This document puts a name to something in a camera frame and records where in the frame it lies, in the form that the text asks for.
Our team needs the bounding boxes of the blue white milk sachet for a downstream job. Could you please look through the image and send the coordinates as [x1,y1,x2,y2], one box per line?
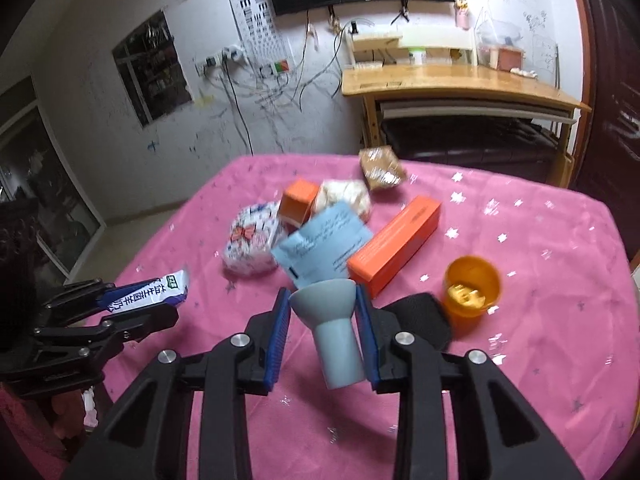
[96,270,190,313]

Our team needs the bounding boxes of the orange plastic cup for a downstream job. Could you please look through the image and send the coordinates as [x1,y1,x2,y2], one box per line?
[442,256,501,337]

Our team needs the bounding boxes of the Hello Kitty tissue pack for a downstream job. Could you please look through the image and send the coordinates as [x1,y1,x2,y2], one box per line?
[222,202,288,276]

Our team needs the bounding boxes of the long orange carton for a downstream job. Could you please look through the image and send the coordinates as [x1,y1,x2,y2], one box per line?
[347,196,442,298]

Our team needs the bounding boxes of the grey blue funnel cup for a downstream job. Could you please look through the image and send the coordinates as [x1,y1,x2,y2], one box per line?
[290,278,366,390]

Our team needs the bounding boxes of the small orange box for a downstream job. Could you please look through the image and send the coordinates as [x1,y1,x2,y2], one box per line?
[278,179,320,228]

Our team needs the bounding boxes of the brown snack pack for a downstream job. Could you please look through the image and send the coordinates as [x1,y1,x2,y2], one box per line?
[359,145,407,191]

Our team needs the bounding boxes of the pink star tablecloth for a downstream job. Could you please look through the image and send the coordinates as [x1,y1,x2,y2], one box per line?
[105,155,639,479]

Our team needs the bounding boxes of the light blue paper sachet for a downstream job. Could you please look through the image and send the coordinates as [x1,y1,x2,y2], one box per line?
[271,202,373,288]

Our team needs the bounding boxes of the dark brown door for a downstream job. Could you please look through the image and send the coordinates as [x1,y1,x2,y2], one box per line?
[572,0,639,260]

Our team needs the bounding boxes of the white power strip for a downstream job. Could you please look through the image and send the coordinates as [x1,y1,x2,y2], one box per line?
[194,44,246,77]

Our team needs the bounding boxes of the white eye chart poster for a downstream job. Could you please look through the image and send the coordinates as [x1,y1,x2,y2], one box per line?
[229,0,291,78]

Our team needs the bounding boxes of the wooden desk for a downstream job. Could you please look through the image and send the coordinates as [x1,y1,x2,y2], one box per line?
[341,65,591,188]

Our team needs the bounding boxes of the pink storage box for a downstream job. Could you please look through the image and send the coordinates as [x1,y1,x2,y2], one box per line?
[488,44,524,72]

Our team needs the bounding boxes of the white jar green lid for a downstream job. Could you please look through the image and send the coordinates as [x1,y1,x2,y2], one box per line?
[408,48,427,66]

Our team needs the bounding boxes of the white desk shelf riser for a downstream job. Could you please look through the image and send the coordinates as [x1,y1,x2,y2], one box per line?
[347,29,477,66]

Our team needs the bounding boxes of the dark wall window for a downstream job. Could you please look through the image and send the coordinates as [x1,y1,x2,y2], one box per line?
[112,11,192,127]

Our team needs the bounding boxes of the tangled wall cables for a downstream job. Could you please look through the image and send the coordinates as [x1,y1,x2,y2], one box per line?
[209,8,362,156]

